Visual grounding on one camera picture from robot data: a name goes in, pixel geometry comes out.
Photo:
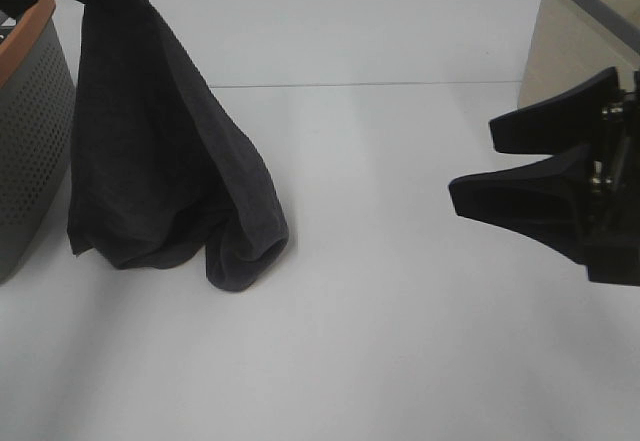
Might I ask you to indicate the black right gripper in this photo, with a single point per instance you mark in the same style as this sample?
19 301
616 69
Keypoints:
582 203

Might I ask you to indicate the dark grey towel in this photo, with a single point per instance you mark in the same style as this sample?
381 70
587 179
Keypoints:
159 171

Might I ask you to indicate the beige basket grey rim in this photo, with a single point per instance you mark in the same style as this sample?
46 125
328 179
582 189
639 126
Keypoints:
575 39

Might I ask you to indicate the grey perforated basket orange rim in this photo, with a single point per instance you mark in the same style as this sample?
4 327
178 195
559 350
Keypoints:
37 104

